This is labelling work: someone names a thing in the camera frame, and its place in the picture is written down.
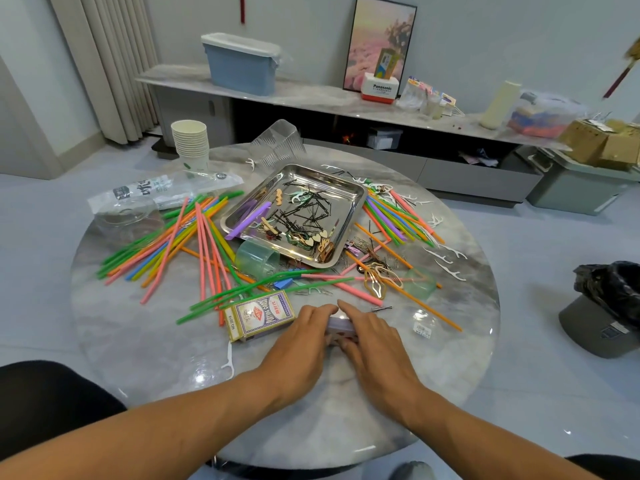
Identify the clear storage box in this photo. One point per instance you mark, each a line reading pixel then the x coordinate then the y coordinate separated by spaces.
pixel 545 115

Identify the white and red small box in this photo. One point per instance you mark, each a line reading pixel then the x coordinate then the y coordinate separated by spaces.
pixel 379 90

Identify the white floss pick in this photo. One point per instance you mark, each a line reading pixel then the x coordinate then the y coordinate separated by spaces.
pixel 440 257
pixel 250 163
pixel 228 363
pixel 450 273

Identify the pile of playing cards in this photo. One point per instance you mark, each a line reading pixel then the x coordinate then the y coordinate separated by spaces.
pixel 340 320

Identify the colourful matchbox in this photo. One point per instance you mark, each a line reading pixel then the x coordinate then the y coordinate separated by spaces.
pixel 258 315

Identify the small colourful box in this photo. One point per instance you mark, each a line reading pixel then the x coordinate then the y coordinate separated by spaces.
pixel 386 63

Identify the cream paper roll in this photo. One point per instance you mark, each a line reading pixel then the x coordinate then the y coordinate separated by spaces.
pixel 500 105

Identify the pale green plastic lid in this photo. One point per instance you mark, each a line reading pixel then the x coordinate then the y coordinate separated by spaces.
pixel 420 287

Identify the beige curtain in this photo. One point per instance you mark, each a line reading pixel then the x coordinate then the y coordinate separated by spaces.
pixel 100 65

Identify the clear bag of snacks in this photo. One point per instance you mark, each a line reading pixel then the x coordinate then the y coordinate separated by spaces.
pixel 412 95

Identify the person's right hand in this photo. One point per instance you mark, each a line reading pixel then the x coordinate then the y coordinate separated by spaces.
pixel 380 365

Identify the pile of colourful straws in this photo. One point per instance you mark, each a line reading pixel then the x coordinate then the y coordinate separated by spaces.
pixel 165 245

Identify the framed pink picture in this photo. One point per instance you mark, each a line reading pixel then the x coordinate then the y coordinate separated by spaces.
pixel 365 40

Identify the clear ribbed organizer box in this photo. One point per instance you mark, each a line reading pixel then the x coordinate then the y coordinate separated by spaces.
pixel 277 143

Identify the person's left hand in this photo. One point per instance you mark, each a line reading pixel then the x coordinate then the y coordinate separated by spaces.
pixel 300 355

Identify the white box in cabinet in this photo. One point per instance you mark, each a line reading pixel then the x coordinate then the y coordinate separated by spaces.
pixel 384 140

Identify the colourful small packet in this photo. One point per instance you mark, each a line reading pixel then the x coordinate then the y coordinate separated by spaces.
pixel 447 100

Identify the clear printed plastic bag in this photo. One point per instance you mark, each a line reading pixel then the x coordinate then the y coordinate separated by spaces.
pixel 160 192

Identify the clear round plastic bowl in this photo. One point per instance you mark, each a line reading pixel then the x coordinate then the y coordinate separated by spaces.
pixel 125 215

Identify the blue storage box white lid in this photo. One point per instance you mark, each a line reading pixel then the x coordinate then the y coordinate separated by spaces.
pixel 241 65

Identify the pile of floss picks and clips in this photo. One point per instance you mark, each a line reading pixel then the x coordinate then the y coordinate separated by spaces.
pixel 300 225

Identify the grey cabinet with marble top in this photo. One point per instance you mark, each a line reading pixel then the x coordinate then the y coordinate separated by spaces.
pixel 300 95

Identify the loose papers in cabinet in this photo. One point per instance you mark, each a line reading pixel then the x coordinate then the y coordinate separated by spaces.
pixel 480 158

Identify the grey green storage bin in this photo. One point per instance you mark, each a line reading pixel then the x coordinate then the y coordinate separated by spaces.
pixel 580 187

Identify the trash bin with black bag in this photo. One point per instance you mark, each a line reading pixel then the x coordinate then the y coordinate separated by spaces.
pixel 600 305

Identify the metal tray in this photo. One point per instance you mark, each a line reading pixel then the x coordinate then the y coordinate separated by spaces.
pixel 345 185

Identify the person's right forearm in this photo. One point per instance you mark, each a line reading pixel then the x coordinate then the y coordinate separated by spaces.
pixel 480 445

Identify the translucent green plastic cup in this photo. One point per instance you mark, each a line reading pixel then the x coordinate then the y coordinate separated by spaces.
pixel 255 260

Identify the cardboard box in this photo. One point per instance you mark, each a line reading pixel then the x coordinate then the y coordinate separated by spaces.
pixel 600 145

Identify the person's left forearm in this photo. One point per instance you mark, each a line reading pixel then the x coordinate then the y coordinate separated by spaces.
pixel 130 445

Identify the group of white paper cups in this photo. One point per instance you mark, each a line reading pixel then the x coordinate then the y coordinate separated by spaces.
pixel 189 145

